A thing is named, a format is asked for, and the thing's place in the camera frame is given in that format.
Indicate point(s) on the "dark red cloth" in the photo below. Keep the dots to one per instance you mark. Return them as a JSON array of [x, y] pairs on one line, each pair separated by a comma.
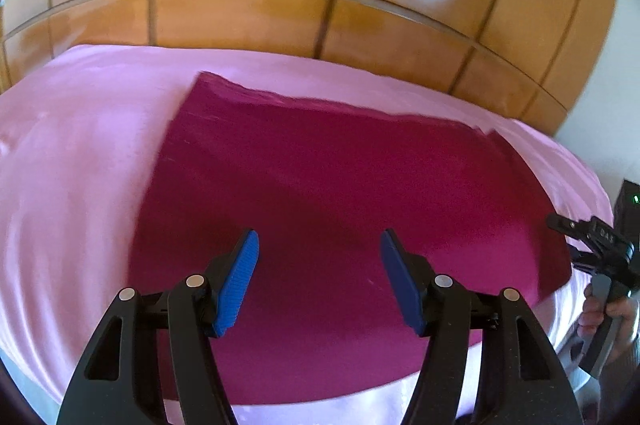
[[325, 185]]

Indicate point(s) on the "wooden headboard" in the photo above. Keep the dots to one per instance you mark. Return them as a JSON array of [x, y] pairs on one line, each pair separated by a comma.
[[240, 20]]

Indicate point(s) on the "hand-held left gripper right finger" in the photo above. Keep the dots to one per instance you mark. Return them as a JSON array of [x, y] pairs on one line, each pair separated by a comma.
[[402, 280]]

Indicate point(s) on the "pink bed sheet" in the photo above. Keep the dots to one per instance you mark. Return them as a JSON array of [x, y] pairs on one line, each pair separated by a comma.
[[75, 145]]

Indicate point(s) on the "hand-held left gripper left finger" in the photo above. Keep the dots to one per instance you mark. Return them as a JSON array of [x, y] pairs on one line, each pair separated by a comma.
[[239, 277]]

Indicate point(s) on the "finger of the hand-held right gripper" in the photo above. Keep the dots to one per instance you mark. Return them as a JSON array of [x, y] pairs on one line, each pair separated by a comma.
[[582, 257], [567, 225]]

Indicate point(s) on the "person's right hand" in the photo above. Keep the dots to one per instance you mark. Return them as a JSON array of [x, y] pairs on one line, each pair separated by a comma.
[[590, 315]]

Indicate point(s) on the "black box with green light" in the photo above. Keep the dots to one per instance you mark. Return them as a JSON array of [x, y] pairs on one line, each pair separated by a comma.
[[629, 205]]

